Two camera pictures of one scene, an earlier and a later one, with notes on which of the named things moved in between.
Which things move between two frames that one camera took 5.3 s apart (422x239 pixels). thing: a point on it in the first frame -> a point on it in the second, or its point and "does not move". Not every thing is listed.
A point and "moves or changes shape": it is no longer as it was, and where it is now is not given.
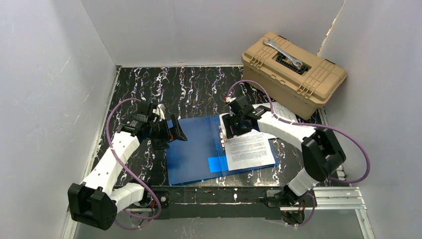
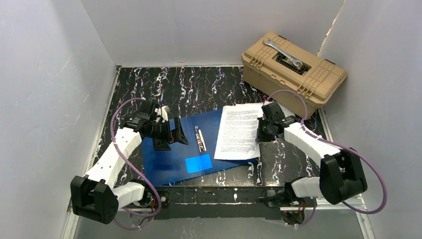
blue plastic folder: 202,156 moves or changes shape
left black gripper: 166,131 does not move
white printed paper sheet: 251,149 moves or changes shape
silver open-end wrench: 270,43 does not move
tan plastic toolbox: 299,91 does not move
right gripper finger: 229,123 -> 259,137
